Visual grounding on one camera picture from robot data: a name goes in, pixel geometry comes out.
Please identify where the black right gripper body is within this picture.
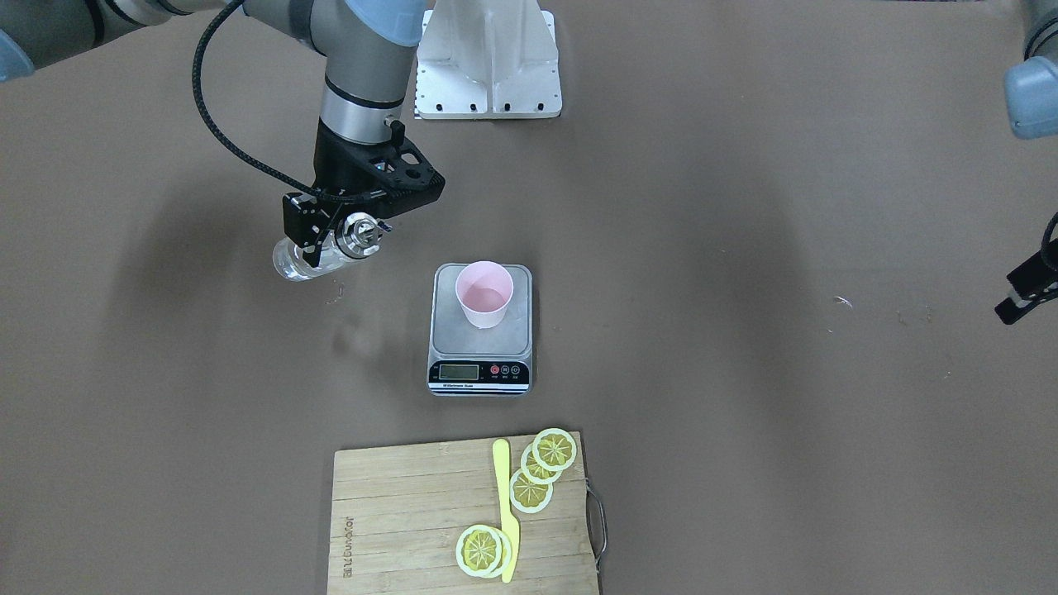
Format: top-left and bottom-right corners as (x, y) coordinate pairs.
(312, 120), (446, 219)

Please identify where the clear glass sauce bottle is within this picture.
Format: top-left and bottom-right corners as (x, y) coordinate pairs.
(272, 213), (393, 282)

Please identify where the pink plastic cup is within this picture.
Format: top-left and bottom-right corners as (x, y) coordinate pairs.
(455, 260), (514, 329)

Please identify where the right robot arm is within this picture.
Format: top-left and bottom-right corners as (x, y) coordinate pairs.
(1, 1), (446, 282)

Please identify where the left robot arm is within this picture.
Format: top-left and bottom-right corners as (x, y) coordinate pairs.
(995, 1), (1057, 325)

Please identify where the silver kitchen scale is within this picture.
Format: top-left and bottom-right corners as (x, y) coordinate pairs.
(427, 263), (534, 397)

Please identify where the yellow plastic knife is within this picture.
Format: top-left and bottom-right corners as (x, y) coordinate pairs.
(492, 438), (521, 583)

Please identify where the lemon slice far end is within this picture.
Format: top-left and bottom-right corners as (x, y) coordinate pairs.
(455, 524), (514, 578)

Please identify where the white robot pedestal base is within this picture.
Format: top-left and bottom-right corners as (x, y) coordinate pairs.
(413, 1), (563, 121)

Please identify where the lemon slice near handle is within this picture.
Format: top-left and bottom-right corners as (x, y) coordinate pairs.
(531, 428), (579, 472)

